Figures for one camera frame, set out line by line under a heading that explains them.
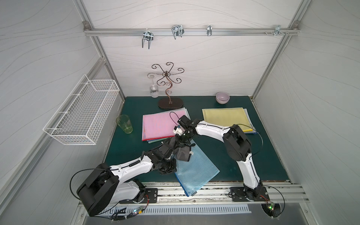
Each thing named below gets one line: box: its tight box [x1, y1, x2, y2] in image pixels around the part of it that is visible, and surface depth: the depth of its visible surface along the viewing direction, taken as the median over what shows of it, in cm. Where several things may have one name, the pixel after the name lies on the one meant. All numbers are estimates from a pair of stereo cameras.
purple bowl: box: [215, 91, 231, 105], surface depth 117 cm
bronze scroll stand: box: [147, 61, 185, 109], surface depth 96 cm
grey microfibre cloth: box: [172, 145, 190, 162], surface depth 86 cm
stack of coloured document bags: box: [141, 107, 191, 144], surface depth 106 cm
